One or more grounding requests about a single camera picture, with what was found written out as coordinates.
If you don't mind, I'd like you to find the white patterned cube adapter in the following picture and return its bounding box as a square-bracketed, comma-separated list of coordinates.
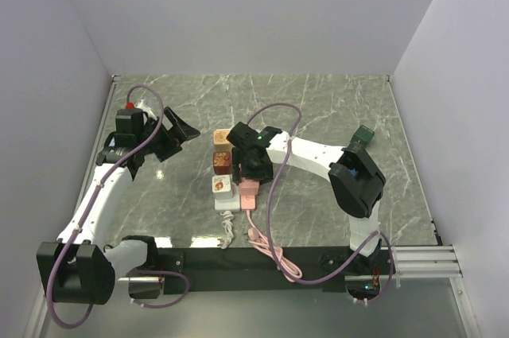
[212, 175, 234, 200]

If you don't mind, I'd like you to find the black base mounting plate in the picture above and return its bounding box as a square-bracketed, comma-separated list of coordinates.
[150, 247, 394, 293]

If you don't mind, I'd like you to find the brown cube plug adapter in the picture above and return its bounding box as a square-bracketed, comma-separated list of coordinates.
[212, 151, 232, 176]

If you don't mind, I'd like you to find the white power strip cable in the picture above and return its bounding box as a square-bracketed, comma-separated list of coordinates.
[216, 210, 235, 251]

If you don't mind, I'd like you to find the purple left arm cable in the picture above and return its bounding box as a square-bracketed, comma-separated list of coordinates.
[45, 85, 191, 329]

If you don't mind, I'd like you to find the tan cube plug adapter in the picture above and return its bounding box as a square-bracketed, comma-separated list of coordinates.
[212, 129, 231, 152]

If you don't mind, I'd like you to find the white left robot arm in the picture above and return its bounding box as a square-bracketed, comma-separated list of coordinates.
[37, 104, 200, 305]

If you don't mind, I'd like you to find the aluminium rail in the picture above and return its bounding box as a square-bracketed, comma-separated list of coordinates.
[26, 246, 478, 337]
[72, 75, 121, 215]

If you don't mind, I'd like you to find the pink power strip cable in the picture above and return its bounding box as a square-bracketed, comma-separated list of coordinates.
[246, 208, 304, 284]

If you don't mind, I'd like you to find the dark green cube adapter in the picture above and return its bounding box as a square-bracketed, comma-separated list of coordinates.
[350, 125, 375, 147]

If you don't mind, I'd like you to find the pink cube plug adapter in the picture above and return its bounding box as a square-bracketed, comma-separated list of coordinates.
[239, 179, 259, 196]

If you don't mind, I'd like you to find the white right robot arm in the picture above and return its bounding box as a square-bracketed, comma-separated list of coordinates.
[227, 122, 386, 274]

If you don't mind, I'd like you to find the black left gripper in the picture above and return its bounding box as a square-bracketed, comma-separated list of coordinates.
[137, 107, 199, 161]

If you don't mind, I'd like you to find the aluminium front rail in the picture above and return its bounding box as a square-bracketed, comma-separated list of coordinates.
[26, 246, 478, 337]

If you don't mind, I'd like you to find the white power strip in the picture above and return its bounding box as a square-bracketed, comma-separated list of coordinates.
[214, 171, 240, 212]

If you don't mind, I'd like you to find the aluminium left side rail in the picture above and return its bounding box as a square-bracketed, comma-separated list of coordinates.
[72, 75, 121, 215]

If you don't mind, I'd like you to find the pink power strip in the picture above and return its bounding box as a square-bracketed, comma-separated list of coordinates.
[240, 195, 256, 211]

